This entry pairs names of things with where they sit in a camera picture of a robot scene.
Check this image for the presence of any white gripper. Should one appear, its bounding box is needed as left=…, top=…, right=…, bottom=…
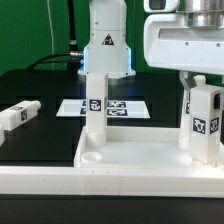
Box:
left=144, top=13, right=224, bottom=99

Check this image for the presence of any white desk top tray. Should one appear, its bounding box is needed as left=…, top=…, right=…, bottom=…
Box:
left=74, top=126, right=224, bottom=170

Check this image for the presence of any AprilTag marker sheet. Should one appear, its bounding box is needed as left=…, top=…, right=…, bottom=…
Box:
left=56, top=99, right=150, bottom=119

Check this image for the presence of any white left obstacle bar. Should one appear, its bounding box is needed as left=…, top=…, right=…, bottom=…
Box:
left=0, top=125, right=5, bottom=146

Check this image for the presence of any white obstacle bar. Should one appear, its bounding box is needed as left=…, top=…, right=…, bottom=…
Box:
left=0, top=166, right=224, bottom=198
left=0, top=125, right=5, bottom=146

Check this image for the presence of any white front obstacle bar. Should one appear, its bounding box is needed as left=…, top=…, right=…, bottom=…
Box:
left=0, top=166, right=224, bottom=198

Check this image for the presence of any black cable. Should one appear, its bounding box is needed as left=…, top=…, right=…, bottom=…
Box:
left=26, top=0, right=85, bottom=71

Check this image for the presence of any white cable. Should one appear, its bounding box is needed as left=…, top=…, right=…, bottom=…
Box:
left=46, top=0, right=56, bottom=70

